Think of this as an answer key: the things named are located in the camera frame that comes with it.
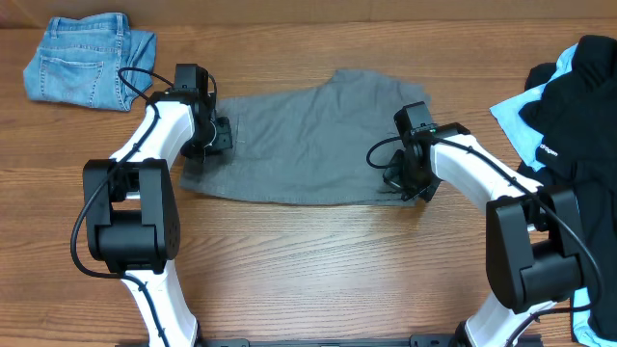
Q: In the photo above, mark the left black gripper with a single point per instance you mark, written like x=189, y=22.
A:
x=224, y=140

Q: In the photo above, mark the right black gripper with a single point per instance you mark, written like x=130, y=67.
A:
x=393, y=179

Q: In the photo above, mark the grey khaki shorts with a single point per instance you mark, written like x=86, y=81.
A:
x=308, y=147

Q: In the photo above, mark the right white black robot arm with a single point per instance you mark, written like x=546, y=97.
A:
x=534, y=254

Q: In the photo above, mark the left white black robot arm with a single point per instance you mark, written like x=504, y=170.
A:
x=131, y=215

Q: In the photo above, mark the light blue t-shirt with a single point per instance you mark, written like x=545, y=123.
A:
x=523, y=130

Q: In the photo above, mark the folded blue denim jeans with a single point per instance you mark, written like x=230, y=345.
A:
x=90, y=62

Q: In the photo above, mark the black t-shirt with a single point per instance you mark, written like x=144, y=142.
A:
x=578, y=120

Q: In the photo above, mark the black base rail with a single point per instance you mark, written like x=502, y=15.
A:
x=337, y=342

